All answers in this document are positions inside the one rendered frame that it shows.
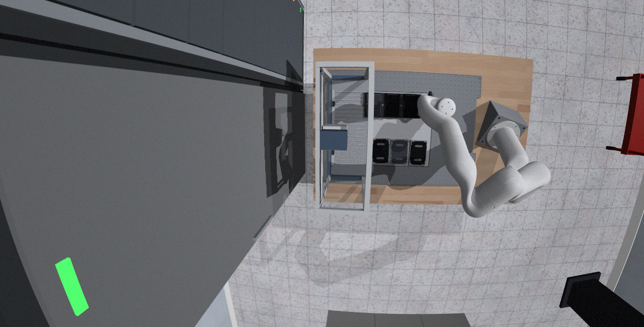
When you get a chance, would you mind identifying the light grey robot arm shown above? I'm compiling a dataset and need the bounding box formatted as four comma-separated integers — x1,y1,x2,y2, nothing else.
417,95,551,218

